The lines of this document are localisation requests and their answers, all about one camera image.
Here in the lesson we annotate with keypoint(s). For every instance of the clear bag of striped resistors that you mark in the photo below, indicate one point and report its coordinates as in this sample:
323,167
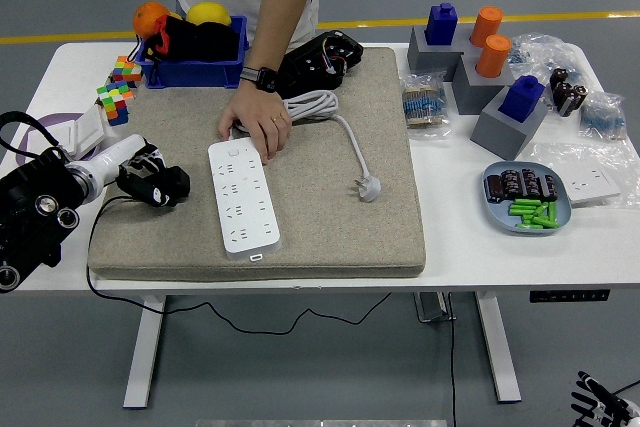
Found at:
425,107

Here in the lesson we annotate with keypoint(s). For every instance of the blue plastic bin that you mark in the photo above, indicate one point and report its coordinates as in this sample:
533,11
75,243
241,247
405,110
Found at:
200,74

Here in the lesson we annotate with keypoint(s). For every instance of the small colourful puzzle cube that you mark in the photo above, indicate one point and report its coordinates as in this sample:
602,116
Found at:
125,69

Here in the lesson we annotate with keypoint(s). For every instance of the white table leg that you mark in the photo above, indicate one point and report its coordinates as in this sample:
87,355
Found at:
497,347
142,357

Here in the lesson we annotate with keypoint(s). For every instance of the black capacitor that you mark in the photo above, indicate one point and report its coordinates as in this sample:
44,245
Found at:
531,182
495,187
511,182
550,187

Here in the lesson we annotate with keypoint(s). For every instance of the black wristwatch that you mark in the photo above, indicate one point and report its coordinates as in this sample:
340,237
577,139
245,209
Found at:
262,78

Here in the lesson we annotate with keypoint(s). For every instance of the black pouch with red trim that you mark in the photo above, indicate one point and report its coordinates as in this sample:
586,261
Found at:
200,42

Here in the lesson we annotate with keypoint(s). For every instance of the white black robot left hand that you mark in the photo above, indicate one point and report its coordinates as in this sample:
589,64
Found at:
117,152

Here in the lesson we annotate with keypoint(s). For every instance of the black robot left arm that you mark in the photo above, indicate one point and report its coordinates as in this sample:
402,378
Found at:
30,207

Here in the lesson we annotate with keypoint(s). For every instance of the bag of black capacitors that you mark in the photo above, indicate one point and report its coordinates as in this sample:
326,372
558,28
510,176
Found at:
567,94

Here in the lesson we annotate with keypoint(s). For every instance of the blue peg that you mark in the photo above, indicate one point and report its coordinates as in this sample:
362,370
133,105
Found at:
441,24
520,99

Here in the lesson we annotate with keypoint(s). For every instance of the metal bracket under table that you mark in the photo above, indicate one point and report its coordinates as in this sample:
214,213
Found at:
430,307

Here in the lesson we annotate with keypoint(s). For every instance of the orange cylinder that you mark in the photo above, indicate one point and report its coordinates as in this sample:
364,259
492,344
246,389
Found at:
486,24
492,57

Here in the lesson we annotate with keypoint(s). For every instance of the white wall socket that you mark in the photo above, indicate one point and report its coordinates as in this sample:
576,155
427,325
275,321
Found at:
590,186

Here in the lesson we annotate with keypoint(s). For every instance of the green cylindrical component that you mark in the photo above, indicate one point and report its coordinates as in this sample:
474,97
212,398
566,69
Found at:
541,210
529,226
521,210
527,202
552,212
544,222

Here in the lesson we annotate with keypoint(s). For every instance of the orange fruit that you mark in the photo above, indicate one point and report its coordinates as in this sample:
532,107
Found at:
147,17

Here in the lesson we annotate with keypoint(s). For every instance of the person's left hand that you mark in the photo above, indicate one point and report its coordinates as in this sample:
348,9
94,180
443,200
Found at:
260,112

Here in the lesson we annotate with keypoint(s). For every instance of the grey-brown fabric mat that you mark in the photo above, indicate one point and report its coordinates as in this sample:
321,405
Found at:
325,227

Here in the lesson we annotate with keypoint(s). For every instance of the large colourful puzzle cube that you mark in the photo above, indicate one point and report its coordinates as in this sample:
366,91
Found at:
114,99

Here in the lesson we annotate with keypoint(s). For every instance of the light blue plate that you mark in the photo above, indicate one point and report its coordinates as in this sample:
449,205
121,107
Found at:
500,219

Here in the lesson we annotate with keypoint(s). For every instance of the person's left forearm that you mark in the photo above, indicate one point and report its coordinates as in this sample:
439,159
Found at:
280,12

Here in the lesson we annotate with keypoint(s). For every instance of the purple plate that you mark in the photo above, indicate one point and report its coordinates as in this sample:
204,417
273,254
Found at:
55,119

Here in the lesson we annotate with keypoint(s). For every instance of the black power adapter plug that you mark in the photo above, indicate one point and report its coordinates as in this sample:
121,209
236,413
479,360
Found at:
177,182

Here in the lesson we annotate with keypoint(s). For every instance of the white power strip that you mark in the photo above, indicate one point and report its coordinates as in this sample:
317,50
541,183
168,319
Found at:
247,217

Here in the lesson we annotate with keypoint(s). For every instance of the white wall switch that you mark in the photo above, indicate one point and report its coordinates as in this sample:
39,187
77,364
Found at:
62,137
92,127

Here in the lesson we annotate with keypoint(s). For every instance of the crumpled clear plastic bag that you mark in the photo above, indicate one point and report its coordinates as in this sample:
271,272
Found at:
540,54

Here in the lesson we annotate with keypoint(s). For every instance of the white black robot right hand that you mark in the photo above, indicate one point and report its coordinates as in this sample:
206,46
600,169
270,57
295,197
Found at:
600,403

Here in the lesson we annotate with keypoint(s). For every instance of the clear bag of blue resistors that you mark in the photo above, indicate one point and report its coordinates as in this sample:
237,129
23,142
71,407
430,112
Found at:
602,119

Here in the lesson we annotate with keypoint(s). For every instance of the grey block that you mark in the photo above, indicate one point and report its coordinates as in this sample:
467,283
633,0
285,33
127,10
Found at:
500,139
425,59
472,94

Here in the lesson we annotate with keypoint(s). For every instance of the large clear plastic bag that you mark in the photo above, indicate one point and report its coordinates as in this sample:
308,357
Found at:
550,157

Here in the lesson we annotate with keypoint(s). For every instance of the black table control panel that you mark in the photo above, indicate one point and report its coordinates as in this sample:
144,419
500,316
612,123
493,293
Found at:
570,295

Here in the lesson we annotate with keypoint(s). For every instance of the yellow citrus fruit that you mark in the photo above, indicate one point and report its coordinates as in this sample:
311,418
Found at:
207,12

